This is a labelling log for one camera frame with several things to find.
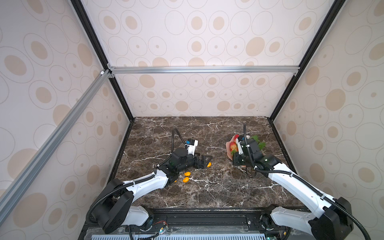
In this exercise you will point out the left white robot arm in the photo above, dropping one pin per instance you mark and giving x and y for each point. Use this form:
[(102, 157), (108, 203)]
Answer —
[(113, 207)]

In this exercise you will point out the pink scalloped fruit bowl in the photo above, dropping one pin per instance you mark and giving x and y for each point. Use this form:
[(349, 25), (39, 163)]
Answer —
[(231, 156)]

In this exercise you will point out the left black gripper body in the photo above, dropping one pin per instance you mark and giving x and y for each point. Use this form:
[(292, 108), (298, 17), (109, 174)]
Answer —
[(200, 166)]

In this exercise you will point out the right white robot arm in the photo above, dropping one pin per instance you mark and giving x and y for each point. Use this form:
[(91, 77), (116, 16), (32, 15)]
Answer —
[(313, 198)]

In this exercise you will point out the horizontal aluminium frame bar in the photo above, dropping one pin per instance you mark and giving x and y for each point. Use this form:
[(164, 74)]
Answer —
[(204, 70)]

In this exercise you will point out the green fake grape bunch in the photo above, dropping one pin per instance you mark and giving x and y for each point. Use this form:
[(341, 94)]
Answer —
[(261, 144)]

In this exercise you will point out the slanted aluminium frame bar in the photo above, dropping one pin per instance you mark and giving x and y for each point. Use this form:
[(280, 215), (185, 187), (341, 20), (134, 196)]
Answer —
[(20, 185)]

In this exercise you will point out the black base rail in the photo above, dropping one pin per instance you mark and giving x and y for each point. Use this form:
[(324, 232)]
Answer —
[(207, 222)]

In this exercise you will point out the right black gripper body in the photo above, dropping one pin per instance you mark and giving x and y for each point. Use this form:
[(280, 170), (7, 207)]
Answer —
[(239, 160)]

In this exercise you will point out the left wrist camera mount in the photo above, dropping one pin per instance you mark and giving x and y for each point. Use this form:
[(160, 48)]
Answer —
[(191, 145)]

